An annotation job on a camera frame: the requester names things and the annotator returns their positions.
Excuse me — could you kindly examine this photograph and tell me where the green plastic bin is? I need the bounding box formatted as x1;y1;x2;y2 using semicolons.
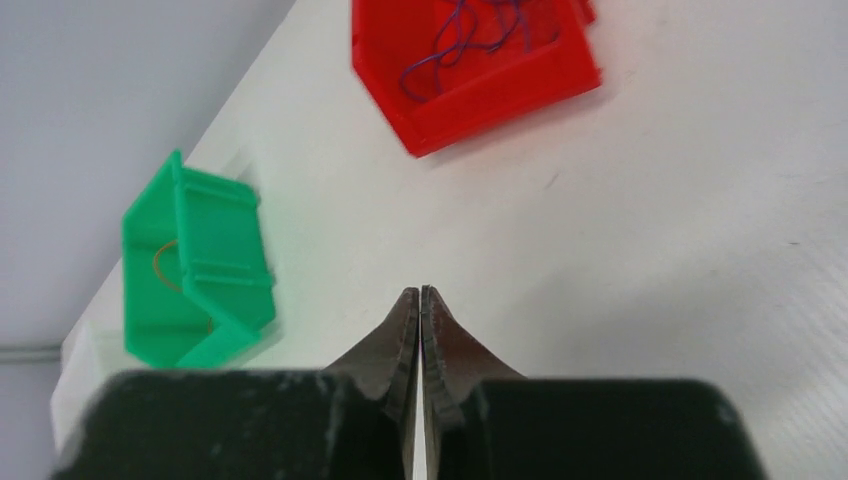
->
122;150;276;368

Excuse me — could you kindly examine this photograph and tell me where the purple wire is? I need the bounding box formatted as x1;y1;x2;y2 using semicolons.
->
398;0;535;104

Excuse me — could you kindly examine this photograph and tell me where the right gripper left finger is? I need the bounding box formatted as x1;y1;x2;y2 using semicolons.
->
53;287;420;479

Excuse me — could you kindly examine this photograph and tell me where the orange wire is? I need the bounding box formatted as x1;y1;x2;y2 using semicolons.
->
152;238;215;336

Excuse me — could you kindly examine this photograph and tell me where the white plastic bin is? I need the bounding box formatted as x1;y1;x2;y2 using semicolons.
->
50;320;140;454

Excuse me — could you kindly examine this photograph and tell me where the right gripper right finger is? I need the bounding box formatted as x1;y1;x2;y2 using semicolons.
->
421;285;767;479

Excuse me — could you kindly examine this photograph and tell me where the red plastic bin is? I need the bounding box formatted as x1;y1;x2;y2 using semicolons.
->
351;1;602;157

